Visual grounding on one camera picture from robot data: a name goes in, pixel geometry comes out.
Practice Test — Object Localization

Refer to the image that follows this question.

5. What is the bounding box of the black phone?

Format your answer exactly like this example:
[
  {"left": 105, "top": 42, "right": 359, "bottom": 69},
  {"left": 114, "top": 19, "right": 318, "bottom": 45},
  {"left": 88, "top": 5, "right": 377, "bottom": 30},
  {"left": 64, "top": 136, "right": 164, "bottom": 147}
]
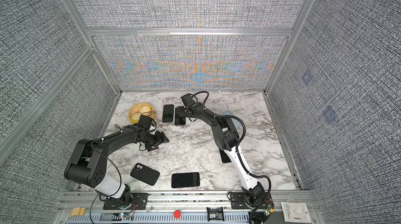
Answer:
[
  {"left": 219, "top": 150, "right": 231, "bottom": 164},
  {"left": 171, "top": 172, "right": 200, "bottom": 188}
]

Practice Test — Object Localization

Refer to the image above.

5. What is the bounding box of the aluminium front rail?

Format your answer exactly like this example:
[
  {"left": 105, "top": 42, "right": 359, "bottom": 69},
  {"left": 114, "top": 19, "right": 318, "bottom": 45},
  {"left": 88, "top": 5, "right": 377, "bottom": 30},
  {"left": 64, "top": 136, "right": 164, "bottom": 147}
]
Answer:
[{"left": 53, "top": 190, "right": 326, "bottom": 224}]

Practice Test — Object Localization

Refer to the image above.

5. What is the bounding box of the wooden clips stack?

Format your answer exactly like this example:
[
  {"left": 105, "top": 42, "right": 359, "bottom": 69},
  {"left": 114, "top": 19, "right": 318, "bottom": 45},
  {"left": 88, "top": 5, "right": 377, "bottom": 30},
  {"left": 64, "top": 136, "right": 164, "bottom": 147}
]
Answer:
[{"left": 69, "top": 207, "right": 87, "bottom": 217}]

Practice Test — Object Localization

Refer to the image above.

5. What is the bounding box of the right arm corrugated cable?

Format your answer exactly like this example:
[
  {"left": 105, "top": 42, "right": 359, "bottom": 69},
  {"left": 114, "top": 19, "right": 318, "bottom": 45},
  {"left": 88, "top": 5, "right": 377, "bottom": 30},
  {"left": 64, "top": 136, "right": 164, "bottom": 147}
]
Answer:
[{"left": 190, "top": 90, "right": 273, "bottom": 212}]

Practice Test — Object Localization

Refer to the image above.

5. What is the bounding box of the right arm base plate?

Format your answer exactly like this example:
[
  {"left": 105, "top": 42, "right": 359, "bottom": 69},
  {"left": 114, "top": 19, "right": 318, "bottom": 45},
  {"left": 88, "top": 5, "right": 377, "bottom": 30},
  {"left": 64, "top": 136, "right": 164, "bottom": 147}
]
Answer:
[{"left": 227, "top": 192, "right": 274, "bottom": 211}]

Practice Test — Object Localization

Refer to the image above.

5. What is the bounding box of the light blue phone case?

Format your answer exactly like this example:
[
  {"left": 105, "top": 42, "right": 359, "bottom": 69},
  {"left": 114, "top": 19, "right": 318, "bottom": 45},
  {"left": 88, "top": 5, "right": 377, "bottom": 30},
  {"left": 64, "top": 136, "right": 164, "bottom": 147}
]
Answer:
[{"left": 221, "top": 110, "right": 242, "bottom": 130}]

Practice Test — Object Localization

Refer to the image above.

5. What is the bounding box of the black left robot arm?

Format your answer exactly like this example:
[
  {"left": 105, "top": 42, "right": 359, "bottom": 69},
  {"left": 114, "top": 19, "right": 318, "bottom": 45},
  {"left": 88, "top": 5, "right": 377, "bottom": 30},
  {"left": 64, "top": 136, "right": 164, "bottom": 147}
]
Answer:
[{"left": 64, "top": 124, "right": 169, "bottom": 199}]

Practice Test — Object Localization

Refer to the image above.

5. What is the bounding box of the black phone right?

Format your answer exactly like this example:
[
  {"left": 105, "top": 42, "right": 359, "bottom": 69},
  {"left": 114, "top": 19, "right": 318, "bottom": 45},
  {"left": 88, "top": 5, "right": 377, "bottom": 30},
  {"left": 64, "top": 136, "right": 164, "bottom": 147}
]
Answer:
[{"left": 219, "top": 150, "right": 231, "bottom": 164}]

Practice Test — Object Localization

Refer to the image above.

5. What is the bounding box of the yellow bamboo steamer basket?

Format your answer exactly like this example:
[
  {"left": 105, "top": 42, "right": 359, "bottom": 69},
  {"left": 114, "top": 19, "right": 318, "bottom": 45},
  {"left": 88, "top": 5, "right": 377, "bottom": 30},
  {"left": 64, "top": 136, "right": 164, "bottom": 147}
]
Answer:
[{"left": 128, "top": 103, "right": 156, "bottom": 123}]

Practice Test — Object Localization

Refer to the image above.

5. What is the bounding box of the black phone case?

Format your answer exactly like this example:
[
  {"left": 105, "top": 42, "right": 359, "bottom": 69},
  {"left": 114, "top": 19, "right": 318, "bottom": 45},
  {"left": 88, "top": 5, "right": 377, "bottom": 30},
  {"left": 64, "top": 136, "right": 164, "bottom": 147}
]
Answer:
[
  {"left": 162, "top": 104, "right": 174, "bottom": 123},
  {"left": 174, "top": 107, "right": 186, "bottom": 126},
  {"left": 130, "top": 163, "right": 160, "bottom": 186}
]

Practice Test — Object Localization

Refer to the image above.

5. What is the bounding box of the red emergency button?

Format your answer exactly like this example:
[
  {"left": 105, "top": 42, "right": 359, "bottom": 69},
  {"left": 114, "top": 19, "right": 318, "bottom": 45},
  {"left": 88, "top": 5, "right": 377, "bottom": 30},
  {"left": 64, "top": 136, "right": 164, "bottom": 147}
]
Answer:
[{"left": 173, "top": 210, "right": 181, "bottom": 219}]

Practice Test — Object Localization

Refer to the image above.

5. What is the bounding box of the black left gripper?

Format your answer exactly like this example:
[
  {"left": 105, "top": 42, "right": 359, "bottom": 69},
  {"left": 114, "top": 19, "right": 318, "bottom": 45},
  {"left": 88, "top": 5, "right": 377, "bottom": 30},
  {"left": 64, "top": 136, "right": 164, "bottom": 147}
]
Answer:
[{"left": 141, "top": 130, "right": 170, "bottom": 151}]

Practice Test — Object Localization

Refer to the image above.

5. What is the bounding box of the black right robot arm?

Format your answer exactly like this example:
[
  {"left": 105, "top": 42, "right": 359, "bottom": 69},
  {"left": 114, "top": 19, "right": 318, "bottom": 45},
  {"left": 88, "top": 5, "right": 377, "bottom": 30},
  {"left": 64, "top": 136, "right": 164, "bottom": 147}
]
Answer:
[{"left": 178, "top": 93, "right": 268, "bottom": 208}]

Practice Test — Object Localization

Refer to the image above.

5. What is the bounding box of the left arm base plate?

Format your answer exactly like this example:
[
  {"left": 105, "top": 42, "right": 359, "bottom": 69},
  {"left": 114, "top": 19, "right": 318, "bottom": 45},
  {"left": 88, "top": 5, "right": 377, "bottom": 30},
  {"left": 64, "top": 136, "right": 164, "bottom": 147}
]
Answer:
[{"left": 103, "top": 193, "right": 149, "bottom": 210}]

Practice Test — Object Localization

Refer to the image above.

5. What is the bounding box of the black phone front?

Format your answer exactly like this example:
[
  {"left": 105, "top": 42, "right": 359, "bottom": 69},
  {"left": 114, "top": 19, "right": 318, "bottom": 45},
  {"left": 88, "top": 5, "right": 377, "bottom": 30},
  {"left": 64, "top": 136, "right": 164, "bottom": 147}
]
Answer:
[{"left": 171, "top": 172, "right": 200, "bottom": 188}]

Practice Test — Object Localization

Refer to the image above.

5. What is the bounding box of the small black electronics box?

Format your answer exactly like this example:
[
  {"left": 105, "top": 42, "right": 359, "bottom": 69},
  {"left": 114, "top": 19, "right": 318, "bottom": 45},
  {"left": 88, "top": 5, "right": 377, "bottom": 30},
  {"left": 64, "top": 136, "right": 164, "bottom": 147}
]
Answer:
[{"left": 207, "top": 207, "right": 225, "bottom": 222}]

